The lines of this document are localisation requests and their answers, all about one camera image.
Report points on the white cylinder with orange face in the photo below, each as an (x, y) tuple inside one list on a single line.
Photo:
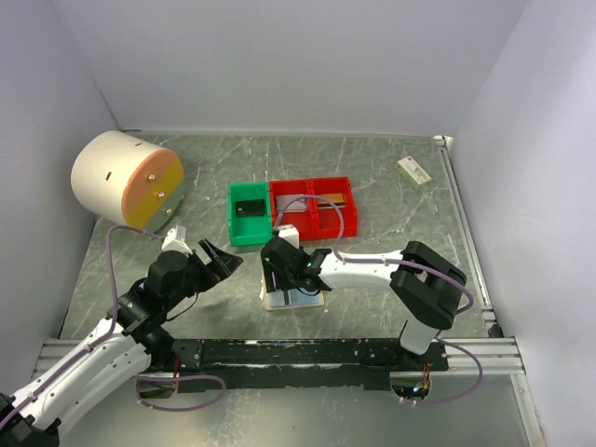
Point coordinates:
[(128, 181)]

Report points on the green plastic bin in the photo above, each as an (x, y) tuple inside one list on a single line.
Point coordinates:
[(253, 231)]

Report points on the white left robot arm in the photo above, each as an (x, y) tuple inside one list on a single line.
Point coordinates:
[(130, 340)]

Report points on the red bin right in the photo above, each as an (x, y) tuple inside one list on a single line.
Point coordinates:
[(328, 219)]

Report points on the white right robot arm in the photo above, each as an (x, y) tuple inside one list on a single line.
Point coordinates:
[(428, 285)]

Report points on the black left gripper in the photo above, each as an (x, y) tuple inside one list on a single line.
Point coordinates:
[(219, 258)]

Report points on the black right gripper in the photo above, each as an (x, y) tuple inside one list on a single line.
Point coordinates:
[(268, 269)]

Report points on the grey striped credit card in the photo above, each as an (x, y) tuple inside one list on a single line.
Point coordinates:
[(289, 298)]

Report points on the black credit card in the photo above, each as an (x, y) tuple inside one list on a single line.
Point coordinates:
[(250, 208)]

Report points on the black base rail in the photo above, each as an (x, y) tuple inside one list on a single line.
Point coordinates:
[(273, 364)]

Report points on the silver credit card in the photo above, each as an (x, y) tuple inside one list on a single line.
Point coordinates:
[(291, 203)]

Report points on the red bin middle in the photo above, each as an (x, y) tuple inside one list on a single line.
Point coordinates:
[(306, 222)]

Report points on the small white cardboard box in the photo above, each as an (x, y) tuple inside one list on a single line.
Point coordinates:
[(412, 172)]

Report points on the tan card holder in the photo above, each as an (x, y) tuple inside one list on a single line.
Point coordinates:
[(318, 299)]

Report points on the red bin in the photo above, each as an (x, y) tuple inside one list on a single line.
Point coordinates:
[(328, 219), (306, 222)]

